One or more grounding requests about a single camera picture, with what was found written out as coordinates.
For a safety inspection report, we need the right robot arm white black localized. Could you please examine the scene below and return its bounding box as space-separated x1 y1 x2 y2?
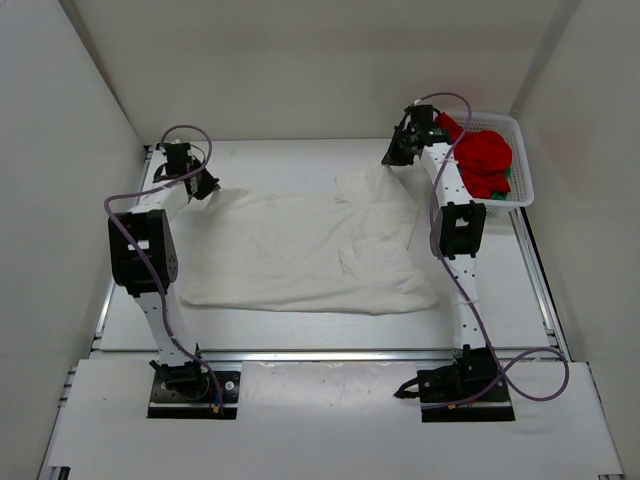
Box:
382 104 509 408

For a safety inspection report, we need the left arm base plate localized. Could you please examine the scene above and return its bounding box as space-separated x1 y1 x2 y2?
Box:
147 362 241 420

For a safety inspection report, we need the white plastic basket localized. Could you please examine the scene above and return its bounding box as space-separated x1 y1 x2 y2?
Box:
439 111 534 215

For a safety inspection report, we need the red t shirt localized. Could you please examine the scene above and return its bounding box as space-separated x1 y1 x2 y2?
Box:
453 130 513 200

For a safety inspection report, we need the aluminium table rail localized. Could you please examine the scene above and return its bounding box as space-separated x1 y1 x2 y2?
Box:
89 349 559 363

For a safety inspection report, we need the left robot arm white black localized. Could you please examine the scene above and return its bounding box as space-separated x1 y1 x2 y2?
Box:
106 142 219 402

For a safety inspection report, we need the green t shirt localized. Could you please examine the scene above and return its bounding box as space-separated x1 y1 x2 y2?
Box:
491 168 511 201

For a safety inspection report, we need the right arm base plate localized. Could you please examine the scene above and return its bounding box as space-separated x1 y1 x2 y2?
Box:
393 362 516 424

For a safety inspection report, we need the white t shirt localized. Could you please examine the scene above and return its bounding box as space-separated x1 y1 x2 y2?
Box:
179 166 438 315

